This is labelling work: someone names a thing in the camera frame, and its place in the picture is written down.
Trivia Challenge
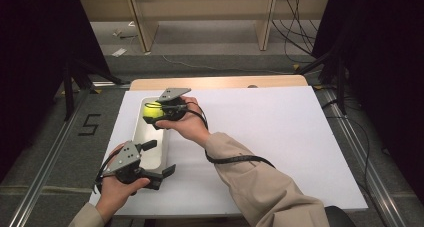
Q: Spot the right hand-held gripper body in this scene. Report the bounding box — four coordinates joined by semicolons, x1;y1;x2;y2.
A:
155;87;193;122

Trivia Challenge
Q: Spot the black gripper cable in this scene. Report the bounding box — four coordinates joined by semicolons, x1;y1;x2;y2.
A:
93;150;116;195
184;101;276;170

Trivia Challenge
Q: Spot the person's right hand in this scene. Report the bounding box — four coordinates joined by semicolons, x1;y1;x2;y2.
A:
154;96;213;149

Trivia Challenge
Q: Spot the wooden table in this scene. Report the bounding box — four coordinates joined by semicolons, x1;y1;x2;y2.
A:
129;74;309;91

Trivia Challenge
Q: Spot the light wooden desk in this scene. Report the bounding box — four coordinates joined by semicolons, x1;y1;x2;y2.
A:
79;0;332;53

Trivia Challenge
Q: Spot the black chair seat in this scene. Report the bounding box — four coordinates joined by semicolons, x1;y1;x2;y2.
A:
324;205;358;227

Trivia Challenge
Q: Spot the person's left hand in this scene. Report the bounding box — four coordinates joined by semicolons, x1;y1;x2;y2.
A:
94;142;152;223

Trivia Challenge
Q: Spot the white plastic bin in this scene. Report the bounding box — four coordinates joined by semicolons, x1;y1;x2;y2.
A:
132;95;172;173

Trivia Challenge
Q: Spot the black hanging cable bundle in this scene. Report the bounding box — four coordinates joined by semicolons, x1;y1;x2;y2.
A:
271;0;322;65

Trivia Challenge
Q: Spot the yellow tennis ball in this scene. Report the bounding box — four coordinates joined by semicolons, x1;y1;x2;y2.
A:
142;101;165;120

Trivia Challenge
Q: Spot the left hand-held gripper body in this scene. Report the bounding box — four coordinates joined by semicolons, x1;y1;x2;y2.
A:
95;140;165;192

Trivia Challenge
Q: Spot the white floor cable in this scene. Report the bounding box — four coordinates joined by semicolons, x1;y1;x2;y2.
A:
162;55;298;76

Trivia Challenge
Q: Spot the black tripod stand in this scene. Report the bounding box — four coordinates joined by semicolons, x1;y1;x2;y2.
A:
294;46;349;115
61;58;126;121

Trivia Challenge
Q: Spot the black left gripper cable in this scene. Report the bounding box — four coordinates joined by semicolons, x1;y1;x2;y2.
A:
93;150;116;195

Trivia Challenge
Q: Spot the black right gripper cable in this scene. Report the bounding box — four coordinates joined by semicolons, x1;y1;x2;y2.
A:
184;101;276;170

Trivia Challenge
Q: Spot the black floor cable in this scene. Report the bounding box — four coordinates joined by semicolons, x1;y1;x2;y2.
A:
321;98;372;196

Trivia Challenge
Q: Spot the dark curtain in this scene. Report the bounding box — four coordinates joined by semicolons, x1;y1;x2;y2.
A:
311;0;424;206
0;0;112;183

